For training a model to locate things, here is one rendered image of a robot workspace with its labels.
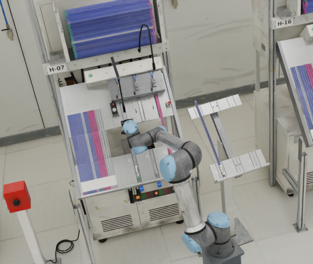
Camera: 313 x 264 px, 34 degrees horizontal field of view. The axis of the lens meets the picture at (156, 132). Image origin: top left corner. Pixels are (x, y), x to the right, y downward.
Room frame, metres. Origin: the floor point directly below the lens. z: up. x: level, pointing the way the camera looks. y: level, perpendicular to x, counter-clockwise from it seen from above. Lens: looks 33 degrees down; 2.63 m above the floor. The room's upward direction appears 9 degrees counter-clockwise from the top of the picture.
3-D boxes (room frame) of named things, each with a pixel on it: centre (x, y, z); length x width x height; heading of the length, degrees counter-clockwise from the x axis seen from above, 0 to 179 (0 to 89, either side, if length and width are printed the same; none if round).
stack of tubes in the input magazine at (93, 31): (2.92, 0.17, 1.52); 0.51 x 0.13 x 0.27; 97
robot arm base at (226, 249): (1.96, -0.25, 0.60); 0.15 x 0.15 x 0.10
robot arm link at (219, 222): (1.96, -0.25, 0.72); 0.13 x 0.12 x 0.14; 119
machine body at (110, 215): (3.03, 0.25, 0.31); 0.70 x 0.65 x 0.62; 97
